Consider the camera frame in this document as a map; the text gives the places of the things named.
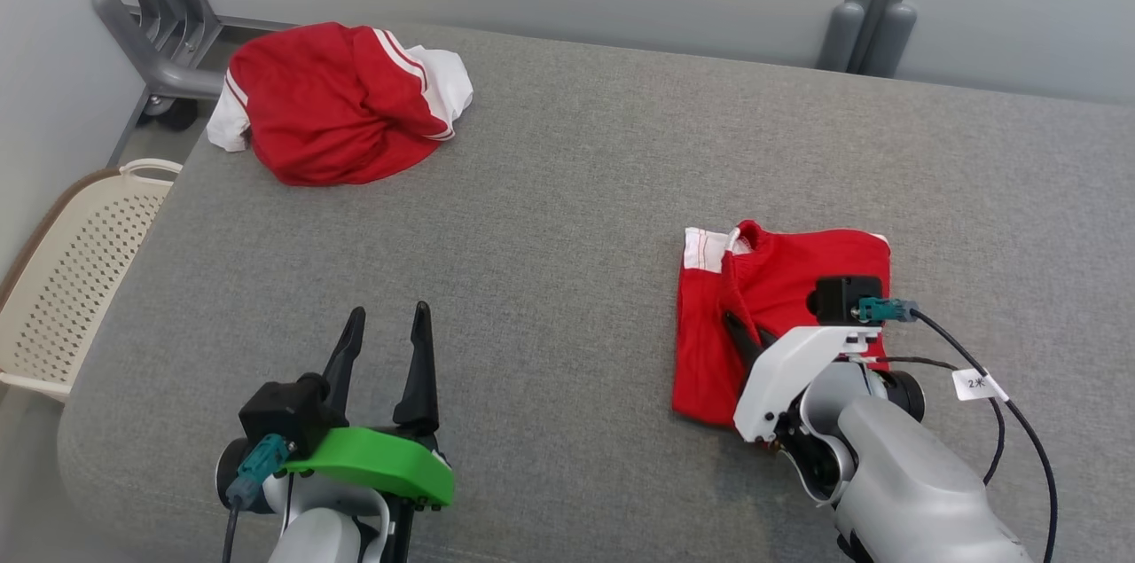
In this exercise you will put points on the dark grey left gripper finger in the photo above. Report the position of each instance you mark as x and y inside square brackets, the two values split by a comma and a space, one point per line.
[418, 394]
[341, 368]

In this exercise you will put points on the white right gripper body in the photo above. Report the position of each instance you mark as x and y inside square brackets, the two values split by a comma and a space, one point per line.
[780, 368]

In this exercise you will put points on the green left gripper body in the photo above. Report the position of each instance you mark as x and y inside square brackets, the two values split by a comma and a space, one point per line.
[381, 457]

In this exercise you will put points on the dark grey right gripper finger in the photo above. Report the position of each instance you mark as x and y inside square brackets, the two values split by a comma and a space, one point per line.
[767, 339]
[745, 343]

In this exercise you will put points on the red shirt with white trim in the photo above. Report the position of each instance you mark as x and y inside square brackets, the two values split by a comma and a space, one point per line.
[798, 270]

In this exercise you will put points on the red jersey with white trim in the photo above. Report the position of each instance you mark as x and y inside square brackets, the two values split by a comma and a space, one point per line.
[328, 111]

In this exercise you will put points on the beige perforated laundry basket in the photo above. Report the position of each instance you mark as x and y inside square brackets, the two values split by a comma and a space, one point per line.
[71, 279]

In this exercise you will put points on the black cart wheel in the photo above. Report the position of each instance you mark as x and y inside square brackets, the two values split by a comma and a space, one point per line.
[175, 113]

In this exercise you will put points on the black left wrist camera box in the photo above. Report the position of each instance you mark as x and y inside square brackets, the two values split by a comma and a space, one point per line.
[284, 412]

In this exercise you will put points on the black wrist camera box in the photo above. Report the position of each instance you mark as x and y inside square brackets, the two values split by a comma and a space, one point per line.
[284, 412]
[842, 297]

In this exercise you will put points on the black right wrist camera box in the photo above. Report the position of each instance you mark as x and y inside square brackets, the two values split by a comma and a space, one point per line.
[842, 297]

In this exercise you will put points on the teal right camera connector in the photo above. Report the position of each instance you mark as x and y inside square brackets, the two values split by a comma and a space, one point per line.
[887, 310]

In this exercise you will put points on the teal camera connector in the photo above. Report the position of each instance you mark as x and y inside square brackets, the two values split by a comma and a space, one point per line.
[887, 310]
[257, 470]

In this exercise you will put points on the teal left camera connector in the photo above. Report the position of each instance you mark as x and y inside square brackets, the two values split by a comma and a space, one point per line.
[257, 470]

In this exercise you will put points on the grey metal wall post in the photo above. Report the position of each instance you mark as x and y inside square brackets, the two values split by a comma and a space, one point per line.
[873, 4]

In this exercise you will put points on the grey metal cart frame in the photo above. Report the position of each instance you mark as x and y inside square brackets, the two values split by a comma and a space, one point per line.
[146, 40]

